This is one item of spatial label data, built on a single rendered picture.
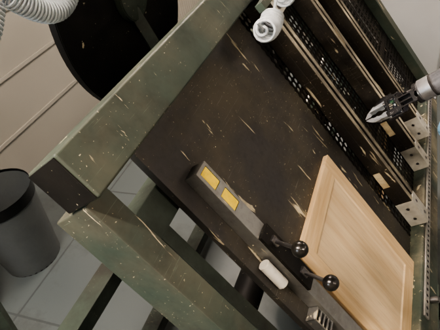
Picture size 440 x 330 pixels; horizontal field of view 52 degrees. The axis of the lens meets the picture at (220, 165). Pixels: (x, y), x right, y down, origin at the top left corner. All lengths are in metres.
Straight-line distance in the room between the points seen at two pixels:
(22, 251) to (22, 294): 0.30
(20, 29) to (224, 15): 3.22
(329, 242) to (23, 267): 2.49
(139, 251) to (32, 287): 2.64
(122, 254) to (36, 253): 2.55
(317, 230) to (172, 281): 0.59
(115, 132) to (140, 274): 0.27
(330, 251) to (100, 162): 0.80
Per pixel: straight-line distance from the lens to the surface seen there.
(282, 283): 1.12
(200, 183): 0.99
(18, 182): 3.49
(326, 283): 1.06
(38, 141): 4.42
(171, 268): 0.86
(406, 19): 4.30
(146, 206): 0.96
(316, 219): 1.33
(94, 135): 0.78
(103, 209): 0.80
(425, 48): 4.39
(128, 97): 0.86
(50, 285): 3.37
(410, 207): 1.89
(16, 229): 3.19
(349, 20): 2.11
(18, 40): 4.29
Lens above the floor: 2.31
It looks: 38 degrees down
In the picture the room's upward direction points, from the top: 13 degrees counter-clockwise
